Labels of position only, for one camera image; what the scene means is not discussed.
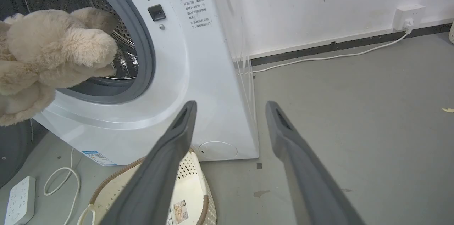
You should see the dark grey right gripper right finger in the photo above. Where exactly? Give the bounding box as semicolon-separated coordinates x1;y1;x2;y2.
265;101;366;225

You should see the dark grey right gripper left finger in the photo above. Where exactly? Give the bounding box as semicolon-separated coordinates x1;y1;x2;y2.
99;100;197;225

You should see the beige plush teddy bear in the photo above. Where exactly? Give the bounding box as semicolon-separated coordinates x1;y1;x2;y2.
0;7;118;127

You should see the cream perforated laundry basket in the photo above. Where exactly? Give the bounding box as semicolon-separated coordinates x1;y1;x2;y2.
77;148;217;225

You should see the white front-load washing machine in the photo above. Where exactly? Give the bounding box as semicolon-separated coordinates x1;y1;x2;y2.
0;0;259;166

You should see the dark washing machine door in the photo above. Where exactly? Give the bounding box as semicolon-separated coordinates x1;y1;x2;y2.
0;118;49;188

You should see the white power strip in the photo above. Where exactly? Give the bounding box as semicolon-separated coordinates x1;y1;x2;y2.
4;176;36;225

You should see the white power strip cable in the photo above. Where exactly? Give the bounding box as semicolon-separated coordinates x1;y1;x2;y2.
43;147;81;225

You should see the white washing machine power cord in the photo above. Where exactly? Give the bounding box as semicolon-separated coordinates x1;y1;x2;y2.
237;23;414;75

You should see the white wall socket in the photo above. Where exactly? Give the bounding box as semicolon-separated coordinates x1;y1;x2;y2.
392;4;426;31

